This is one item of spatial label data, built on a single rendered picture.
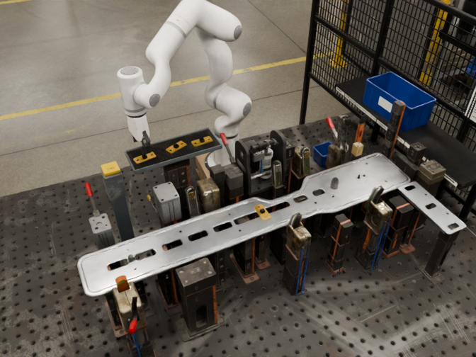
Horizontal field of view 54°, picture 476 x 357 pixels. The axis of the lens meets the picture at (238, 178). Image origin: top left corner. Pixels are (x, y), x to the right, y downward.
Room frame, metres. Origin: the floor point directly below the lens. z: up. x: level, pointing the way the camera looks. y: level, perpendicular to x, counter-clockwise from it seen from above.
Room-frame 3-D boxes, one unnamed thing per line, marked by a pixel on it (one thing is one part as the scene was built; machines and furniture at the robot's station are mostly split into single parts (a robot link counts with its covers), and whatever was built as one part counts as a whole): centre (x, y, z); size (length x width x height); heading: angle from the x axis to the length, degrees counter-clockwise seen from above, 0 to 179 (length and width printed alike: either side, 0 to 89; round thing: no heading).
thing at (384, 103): (1.93, -0.77, 1.10); 0.30 x 0.17 x 0.13; 30
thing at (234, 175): (1.43, 0.02, 0.89); 0.13 x 0.11 x 0.38; 26
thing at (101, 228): (1.16, 0.51, 0.88); 0.11 x 0.10 x 0.36; 26
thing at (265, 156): (1.50, -0.10, 0.94); 0.18 x 0.13 x 0.49; 116
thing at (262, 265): (1.28, -0.09, 0.84); 0.13 x 0.05 x 0.29; 26
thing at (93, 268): (1.25, -0.08, 1.00); 1.38 x 0.22 x 0.02; 116
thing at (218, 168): (1.42, 0.08, 0.90); 0.05 x 0.05 x 0.40; 26
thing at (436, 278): (1.20, -0.82, 0.84); 0.11 x 0.06 x 0.29; 26
